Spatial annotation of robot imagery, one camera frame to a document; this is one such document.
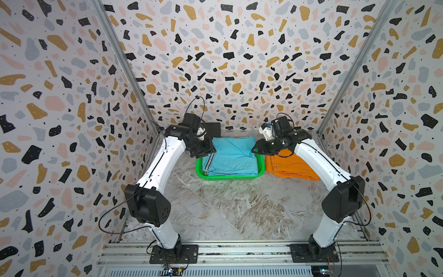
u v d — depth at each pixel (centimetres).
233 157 98
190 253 73
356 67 89
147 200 44
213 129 120
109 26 74
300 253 74
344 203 46
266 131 78
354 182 47
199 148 69
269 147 74
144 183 45
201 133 71
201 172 92
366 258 75
